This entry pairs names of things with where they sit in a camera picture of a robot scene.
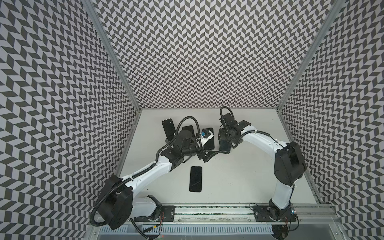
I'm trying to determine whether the phone with teal case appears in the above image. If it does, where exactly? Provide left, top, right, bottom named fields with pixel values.
left=219, top=137, right=232, bottom=154

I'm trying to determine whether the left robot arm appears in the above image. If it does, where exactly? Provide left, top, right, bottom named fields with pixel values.
left=90, top=128, right=214, bottom=230

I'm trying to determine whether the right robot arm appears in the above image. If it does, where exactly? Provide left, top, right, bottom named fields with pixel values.
left=219, top=106, right=307, bottom=222

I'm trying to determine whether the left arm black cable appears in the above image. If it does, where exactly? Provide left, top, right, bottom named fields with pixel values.
left=175, top=116, right=201, bottom=145

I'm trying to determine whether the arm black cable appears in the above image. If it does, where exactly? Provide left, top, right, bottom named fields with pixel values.
left=175, top=116, right=201, bottom=145
left=219, top=106, right=235, bottom=133

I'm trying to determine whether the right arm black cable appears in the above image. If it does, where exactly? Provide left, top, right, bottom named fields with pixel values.
left=219, top=106, right=235, bottom=133

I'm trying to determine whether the aluminium mounting rail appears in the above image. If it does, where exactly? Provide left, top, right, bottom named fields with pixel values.
left=89, top=203, right=343, bottom=226

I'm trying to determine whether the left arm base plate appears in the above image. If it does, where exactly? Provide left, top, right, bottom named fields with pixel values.
left=136, top=205, right=176, bottom=223

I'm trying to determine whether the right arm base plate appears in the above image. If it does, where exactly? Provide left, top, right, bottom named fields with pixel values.
left=251, top=205, right=297, bottom=223

